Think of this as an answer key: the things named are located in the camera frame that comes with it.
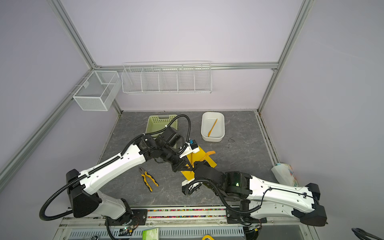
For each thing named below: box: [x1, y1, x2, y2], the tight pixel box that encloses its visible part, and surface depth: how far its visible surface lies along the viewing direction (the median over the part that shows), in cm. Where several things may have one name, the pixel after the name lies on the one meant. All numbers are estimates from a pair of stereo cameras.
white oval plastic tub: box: [201, 111, 225, 143], surface depth 114 cm
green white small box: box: [142, 227, 160, 240], surface depth 69 cm
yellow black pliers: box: [139, 167, 159, 193], surface depth 87 cm
